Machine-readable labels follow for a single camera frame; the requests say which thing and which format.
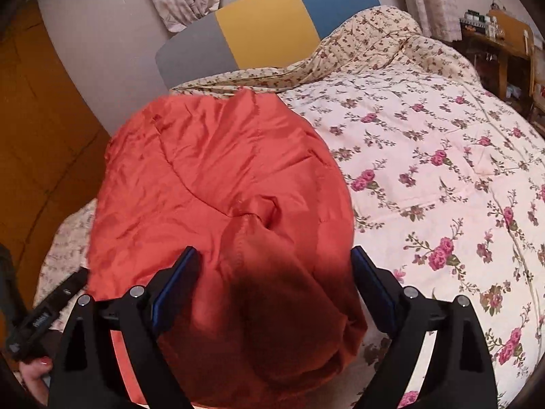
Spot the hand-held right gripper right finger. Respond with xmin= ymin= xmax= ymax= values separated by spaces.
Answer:
xmin=350 ymin=245 xmax=498 ymax=409

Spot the person's left hand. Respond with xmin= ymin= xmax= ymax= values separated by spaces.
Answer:
xmin=19 ymin=355 xmax=55 ymax=406

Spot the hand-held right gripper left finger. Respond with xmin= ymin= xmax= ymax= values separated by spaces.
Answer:
xmin=48 ymin=245 xmax=202 ymax=409

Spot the wooden shelf desk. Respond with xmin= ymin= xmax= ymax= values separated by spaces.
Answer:
xmin=443 ymin=9 xmax=545 ymax=131

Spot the wooden wardrobe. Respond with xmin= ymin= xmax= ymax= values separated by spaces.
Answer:
xmin=0 ymin=0 xmax=113 ymax=307

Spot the floral quilt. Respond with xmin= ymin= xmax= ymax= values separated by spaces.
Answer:
xmin=34 ymin=5 xmax=545 ymax=409

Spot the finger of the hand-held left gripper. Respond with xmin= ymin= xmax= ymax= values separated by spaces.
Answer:
xmin=43 ymin=266 xmax=91 ymax=307

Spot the cluster of small desk items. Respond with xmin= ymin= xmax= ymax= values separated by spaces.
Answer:
xmin=459 ymin=7 xmax=507 ymax=40

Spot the grey yellow blue headboard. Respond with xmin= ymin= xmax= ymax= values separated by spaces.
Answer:
xmin=155 ymin=0 xmax=381 ymax=88

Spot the brown board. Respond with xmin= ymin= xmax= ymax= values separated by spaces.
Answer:
xmin=487 ymin=9 xmax=535 ymax=58

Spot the orange puffer jacket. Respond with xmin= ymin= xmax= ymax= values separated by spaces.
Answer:
xmin=87 ymin=89 xmax=369 ymax=407

